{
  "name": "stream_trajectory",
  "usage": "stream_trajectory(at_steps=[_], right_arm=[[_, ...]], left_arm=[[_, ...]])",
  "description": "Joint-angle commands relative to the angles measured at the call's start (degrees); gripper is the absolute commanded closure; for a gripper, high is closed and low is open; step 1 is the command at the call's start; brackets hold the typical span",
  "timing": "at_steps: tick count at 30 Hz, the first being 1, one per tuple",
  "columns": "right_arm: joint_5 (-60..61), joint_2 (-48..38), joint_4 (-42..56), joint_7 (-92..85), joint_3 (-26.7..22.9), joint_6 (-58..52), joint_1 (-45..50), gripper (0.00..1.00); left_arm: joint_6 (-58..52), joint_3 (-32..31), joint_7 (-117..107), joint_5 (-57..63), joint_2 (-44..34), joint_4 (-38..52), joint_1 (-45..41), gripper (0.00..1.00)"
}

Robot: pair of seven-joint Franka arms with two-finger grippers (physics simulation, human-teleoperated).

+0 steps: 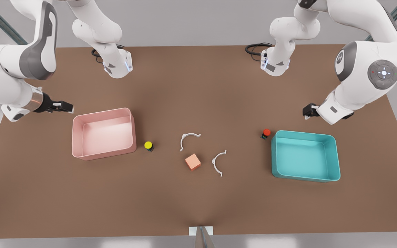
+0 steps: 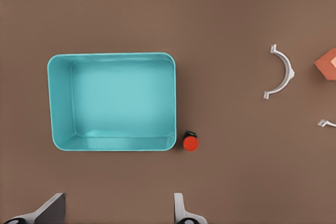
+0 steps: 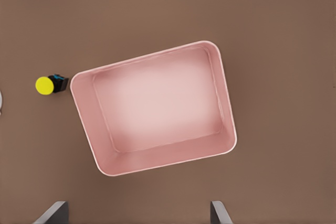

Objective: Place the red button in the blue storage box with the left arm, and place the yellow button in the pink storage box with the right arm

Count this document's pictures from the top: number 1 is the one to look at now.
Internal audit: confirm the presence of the pink storage box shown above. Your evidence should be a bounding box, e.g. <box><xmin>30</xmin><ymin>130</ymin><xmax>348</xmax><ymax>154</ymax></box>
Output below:
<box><xmin>72</xmin><ymin>107</ymin><xmax>137</xmax><ymax>161</ymax></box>

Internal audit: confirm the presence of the silver frame post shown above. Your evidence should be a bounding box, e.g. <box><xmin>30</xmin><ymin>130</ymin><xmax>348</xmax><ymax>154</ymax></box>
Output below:
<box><xmin>189</xmin><ymin>226</ymin><xmax>215</xmax><ymax>248</ymax></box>
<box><xmin>365</xmin><ymin>0</ymin><xmax>397</xmax><ymax>42</ymax></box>
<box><xmin>0</xmin><ymin>0</ymin><xmax>28</xmax><ymax>45</ymax></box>

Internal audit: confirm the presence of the white curved clip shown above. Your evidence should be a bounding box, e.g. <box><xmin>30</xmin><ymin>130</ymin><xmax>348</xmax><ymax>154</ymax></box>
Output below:
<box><xmin>212</xmin><ymin>150</ymin><xmax>227</xmax><ymax>177</ymax></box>
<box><xmin>180</xmin><ymin>133</ymin><xmax>201</xmax><ymax>152</ymax></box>

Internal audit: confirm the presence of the blue storage box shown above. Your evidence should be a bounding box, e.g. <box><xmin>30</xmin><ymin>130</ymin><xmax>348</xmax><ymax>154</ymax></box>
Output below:
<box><xmin>271</xmin><ymin>130</ymin><xmax>341</xmax><ymax>182</ymax></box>

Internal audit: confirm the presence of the black cable loop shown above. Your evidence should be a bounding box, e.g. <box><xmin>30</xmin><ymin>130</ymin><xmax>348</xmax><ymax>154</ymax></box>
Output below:
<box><xmin>91</xmin><ymin>44</ymin><xmax>125</xmax><ymax>64</ymax></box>
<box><xmin>245</xmin><ymin>43</ymin><xmax>273</xmax><ymax>62</ymax></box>

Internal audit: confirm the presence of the orange cube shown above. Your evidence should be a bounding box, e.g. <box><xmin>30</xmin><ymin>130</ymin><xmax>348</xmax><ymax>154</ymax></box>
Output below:
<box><xmin>185</xmin><ymin>154</ymin><xmax>201</xmax><ymax>172</ymax></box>

